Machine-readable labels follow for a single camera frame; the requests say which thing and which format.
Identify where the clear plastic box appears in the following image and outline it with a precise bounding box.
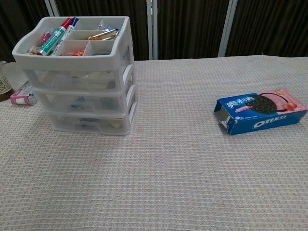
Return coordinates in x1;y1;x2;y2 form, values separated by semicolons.
32;90;124;113

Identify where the yellow face candy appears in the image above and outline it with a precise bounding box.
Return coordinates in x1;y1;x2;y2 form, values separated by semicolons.
27;46;43;56

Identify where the red cap green marker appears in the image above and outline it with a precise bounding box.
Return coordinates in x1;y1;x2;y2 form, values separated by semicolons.
39;17;73;56

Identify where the blue pink Oreo box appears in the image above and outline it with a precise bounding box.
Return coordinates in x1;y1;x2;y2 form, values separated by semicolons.
213;87;308;136

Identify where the pink wrapped candy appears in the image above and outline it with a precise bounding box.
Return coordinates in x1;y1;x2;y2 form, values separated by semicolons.
38;28;54;47

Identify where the black folding screen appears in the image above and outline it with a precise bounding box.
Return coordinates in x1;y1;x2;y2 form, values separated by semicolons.
0;0;308;64

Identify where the brown glass bottle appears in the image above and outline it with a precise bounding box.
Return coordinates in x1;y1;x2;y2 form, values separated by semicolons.
0;60;15;102

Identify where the beige woven tablecloth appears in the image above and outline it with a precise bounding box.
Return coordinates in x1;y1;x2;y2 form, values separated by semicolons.
0;54;308;231

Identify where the white plastic drawer organizer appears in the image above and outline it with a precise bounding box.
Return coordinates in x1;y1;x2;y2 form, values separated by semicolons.
12;16;139;137

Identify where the blue cap white marker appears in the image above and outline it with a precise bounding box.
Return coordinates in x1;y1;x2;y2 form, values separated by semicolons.
51;16;80;56

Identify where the clear drawer with papers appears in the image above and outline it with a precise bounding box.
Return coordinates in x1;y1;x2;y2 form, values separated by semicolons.
24;69;121;91

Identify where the pink floral carton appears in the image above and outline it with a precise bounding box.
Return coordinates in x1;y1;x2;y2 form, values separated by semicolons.
10;80;38;106

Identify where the red candy packet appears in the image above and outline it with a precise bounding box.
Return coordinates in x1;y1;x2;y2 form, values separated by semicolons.
64;49;86;56

